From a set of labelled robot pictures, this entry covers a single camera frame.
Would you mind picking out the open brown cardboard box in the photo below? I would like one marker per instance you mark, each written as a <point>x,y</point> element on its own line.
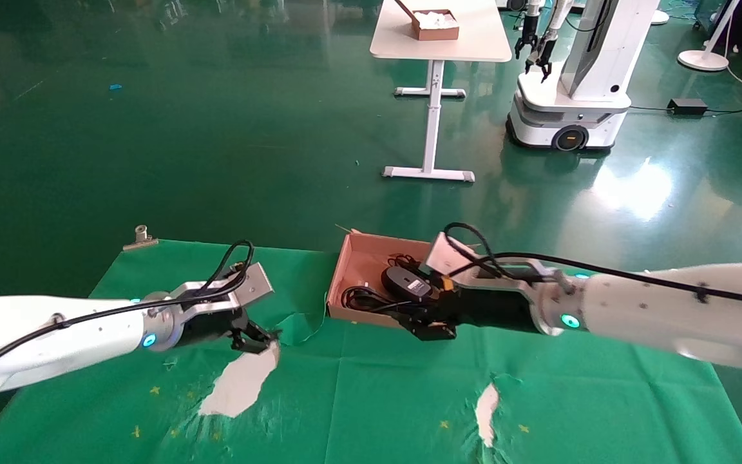
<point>361,264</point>

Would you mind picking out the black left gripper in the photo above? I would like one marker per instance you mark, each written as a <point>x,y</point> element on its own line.
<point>210,322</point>

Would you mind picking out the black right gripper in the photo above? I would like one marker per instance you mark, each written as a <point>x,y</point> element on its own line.
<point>493,309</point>

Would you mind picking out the torn green tablecloth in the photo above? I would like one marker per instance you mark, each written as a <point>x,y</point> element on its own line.
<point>377,386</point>

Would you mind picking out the white pedestal table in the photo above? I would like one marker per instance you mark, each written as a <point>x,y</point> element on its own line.
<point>474,38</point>

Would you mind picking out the black power adapter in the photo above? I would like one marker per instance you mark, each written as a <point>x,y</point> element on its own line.
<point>686,106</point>

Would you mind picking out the small black robot gripper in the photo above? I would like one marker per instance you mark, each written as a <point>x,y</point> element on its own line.
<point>528,38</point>
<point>542,58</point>

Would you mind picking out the white floor stand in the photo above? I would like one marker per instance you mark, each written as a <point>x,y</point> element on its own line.
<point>703,61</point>

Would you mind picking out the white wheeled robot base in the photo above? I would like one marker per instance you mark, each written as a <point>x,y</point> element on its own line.
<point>577,103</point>

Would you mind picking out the small brown cardboard box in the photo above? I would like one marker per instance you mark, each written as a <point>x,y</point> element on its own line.
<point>438,35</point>

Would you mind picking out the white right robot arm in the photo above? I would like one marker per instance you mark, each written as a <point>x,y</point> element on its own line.
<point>667,309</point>

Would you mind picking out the white items in small box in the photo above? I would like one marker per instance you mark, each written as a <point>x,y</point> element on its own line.
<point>438,19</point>

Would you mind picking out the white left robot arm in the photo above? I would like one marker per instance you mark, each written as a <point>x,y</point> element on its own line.
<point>55,335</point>

